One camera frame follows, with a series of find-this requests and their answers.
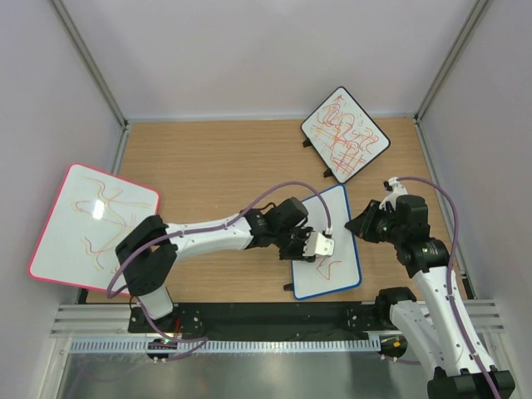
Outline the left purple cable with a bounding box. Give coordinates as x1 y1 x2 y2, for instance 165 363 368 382
106 180 333 361

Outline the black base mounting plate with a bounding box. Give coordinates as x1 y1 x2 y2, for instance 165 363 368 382
153 302 396 333

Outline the blue framed whiteboard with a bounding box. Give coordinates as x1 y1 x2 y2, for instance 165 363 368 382
291 185 362 300

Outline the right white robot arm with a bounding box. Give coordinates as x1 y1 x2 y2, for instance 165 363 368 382
345 195 515 398

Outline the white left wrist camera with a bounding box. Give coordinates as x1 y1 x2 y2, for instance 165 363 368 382
303 231 335 258

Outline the purple cable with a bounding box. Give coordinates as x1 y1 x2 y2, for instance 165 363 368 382
106 180 333 361
380 176 502 399

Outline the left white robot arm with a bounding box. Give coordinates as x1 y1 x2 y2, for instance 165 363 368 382
115 197 317 333

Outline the pink framed whiteboard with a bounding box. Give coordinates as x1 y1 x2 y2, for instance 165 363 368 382
28 164 160 291

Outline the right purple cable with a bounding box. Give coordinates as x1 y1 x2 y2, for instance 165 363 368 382
380 176 502 399

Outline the black framed whiteboard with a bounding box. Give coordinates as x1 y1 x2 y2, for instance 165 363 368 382
300 86 391 184

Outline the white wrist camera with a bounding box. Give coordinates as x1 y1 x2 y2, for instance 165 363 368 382
303 231 335 258
379 177 408 210

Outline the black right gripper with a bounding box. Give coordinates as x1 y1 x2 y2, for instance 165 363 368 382
346 199 406 246

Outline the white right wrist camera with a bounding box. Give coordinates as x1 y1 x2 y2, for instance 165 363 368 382
379 177 408 210

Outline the aluminium frame rail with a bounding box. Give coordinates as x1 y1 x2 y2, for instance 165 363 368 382
49 303 142 338

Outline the grey slotted cable duct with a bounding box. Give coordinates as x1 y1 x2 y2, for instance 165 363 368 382
69 337 381 354

